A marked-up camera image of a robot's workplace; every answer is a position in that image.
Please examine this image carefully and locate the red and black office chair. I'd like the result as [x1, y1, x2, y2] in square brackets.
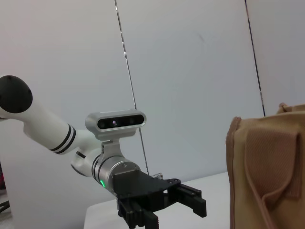
[0, 162, 10, 214]

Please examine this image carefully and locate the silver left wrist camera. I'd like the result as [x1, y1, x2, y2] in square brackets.
[85, 109, 147, 144]

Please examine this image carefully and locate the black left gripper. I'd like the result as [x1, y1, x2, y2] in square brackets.
[111, 169, 207, 229]

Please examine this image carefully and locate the khaki fabric food bag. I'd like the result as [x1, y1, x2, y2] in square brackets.
[225, 102, 305, 229]

